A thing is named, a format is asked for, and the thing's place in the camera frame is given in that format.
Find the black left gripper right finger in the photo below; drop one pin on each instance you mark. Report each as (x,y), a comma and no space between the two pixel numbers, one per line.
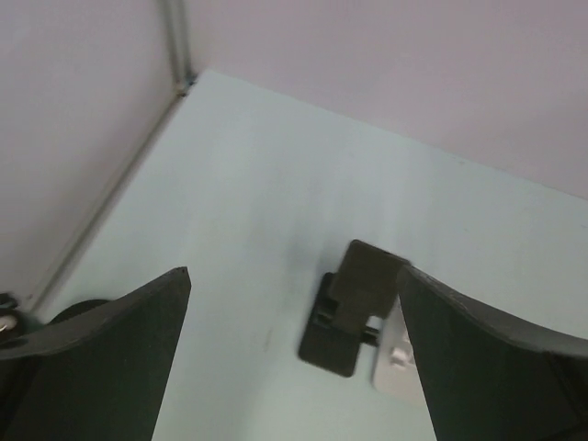
(489,375)

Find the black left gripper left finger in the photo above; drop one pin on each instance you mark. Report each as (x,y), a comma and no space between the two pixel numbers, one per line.
(100,375)

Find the black round-base phone holder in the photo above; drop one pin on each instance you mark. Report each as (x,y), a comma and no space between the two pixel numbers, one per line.
(16,323)

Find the white phone stand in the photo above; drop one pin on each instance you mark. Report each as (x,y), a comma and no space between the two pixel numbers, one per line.
(395,372)

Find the black folding phone stand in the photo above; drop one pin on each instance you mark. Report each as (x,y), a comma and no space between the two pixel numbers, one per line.
(364,286)

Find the left aluminium corner post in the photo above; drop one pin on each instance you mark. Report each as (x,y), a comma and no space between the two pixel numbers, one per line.
(174,13)

